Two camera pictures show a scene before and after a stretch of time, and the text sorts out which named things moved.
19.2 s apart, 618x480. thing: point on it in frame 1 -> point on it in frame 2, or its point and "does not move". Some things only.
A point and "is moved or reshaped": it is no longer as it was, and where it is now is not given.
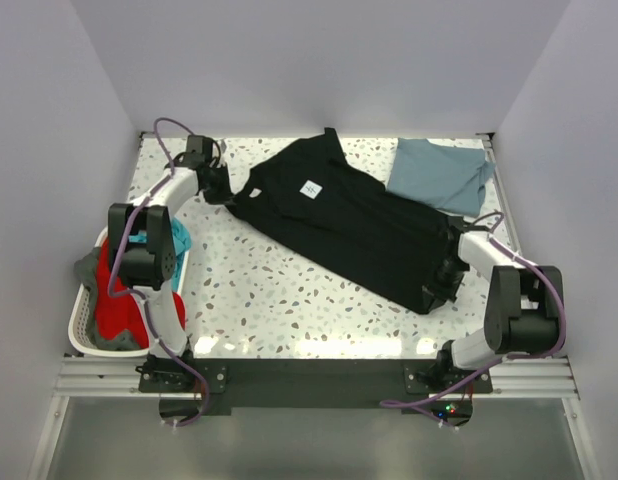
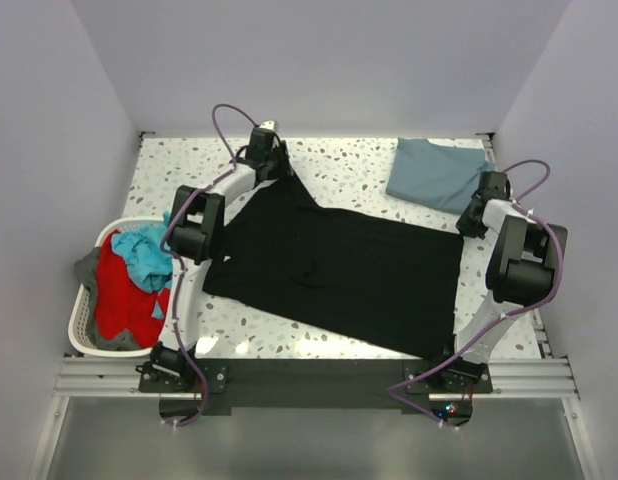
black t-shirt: x=310 y=198 is moved or reshaped
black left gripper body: x=217 y=185 -> x=280 y=163
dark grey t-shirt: x=86 y=265 does not move
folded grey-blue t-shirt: x=450 y=178 does not move
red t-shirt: x=123 y=312 does not move
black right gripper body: x=443 y=282 -> x=471 y=223
